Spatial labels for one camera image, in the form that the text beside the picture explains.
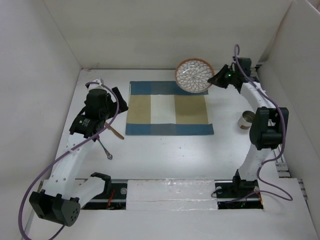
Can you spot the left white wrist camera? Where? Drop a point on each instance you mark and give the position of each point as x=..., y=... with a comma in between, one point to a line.
x=95, y=83

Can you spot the steel cup with brown base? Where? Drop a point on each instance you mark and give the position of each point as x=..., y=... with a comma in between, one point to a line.
x=246, y=119

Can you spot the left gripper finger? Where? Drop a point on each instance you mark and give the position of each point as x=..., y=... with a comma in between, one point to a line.
x=111, y=109
x=120, y=99

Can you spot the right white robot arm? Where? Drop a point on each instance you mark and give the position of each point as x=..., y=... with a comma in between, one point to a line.
x=267, y=131

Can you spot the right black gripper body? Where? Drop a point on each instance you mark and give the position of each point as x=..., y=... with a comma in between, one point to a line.
x=233, y=74

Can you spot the aluminium rail at right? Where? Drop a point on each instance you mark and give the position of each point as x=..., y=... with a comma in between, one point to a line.
x=268, y=86

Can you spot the iridescent purple fork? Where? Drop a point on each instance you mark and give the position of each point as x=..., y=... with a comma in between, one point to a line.
x=108, y=154

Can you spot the floral plate with orange rim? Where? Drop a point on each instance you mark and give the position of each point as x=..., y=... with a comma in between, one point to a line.
x=192, y=75

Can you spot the white front cover panel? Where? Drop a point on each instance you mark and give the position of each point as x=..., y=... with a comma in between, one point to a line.
x=171, y=195

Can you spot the blue beige checked placemat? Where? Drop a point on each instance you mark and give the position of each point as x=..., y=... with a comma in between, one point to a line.
x=162, y=108

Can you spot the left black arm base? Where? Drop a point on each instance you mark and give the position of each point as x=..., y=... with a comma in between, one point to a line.
x=116, y=199

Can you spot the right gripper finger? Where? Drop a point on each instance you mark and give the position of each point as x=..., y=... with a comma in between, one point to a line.
x=221, y=79
x=233, y=83

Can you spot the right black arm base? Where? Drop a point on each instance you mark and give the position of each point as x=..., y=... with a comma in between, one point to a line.
x=235, y=196

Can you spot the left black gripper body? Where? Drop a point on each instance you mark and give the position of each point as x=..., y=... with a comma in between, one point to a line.
x=104, y=114

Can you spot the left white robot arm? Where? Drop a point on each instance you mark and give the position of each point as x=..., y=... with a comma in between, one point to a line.
x=60, y=200

